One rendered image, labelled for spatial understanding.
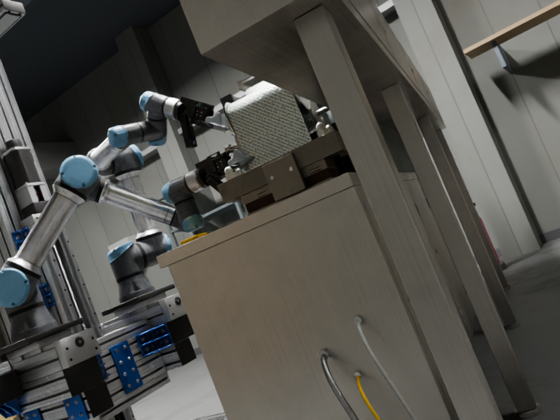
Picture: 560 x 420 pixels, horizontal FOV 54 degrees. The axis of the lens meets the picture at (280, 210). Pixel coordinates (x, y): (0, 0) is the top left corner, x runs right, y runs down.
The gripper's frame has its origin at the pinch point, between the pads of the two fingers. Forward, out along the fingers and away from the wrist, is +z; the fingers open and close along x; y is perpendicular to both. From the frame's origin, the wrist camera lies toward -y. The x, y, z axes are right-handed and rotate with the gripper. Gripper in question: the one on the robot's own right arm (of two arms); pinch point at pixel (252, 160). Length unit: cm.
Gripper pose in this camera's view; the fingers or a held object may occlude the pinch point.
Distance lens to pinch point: 187.0
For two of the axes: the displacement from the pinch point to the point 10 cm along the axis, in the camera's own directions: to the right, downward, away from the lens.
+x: 3.4, -0.6, 9.4
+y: -3.8, -9.2, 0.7
